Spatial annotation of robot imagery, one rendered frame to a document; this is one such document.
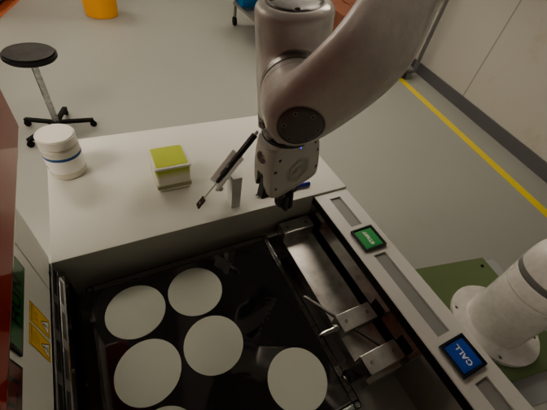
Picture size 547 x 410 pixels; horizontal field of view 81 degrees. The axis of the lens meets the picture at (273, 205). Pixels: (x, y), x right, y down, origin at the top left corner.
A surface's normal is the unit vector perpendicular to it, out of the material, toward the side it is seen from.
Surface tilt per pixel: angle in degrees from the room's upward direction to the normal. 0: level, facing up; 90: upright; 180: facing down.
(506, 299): 89
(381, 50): 67
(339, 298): 0
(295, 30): 95
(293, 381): 0
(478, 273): 2
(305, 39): 93
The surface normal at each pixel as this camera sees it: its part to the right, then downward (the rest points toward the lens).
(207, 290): 0.14, -0.68
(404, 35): 0.54, 0.29
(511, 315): -0.80, 0.33
